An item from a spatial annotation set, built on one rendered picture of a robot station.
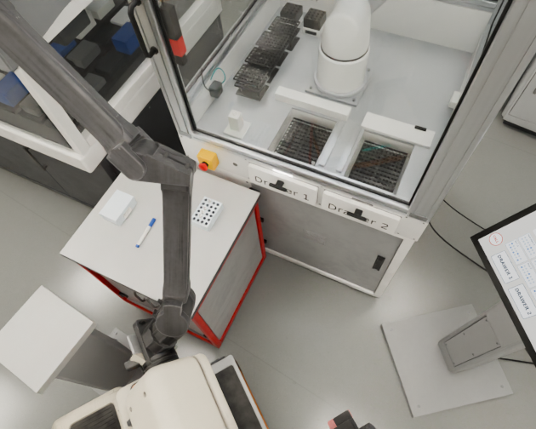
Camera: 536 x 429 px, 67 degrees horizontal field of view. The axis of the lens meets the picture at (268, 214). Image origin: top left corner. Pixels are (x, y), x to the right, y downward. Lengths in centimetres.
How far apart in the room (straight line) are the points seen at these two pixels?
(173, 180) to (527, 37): 71
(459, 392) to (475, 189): 123
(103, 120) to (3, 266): 223
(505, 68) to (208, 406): 90
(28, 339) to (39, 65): 117
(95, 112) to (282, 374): 173
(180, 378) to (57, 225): 213
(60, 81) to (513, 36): 83
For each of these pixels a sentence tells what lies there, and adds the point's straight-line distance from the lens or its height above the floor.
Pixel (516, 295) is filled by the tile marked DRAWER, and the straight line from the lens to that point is 143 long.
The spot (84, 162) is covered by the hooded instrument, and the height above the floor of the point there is 88.
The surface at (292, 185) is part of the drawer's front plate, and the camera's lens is 155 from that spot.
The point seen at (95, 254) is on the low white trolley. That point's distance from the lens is 176.
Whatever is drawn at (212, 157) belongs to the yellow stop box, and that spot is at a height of 91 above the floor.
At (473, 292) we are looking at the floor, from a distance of 252.
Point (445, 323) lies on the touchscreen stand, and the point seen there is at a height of 4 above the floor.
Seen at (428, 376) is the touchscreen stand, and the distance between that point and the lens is 229.
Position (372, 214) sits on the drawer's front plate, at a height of 91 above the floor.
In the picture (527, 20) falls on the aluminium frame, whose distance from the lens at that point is 94.
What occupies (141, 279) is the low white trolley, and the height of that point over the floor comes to 76.
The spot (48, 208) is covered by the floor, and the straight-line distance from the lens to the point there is 300.
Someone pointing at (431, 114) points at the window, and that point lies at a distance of 113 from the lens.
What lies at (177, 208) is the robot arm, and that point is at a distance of 82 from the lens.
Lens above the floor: 221
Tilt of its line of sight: 61 degrees down
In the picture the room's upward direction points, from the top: 7 degrees counter-clockwise
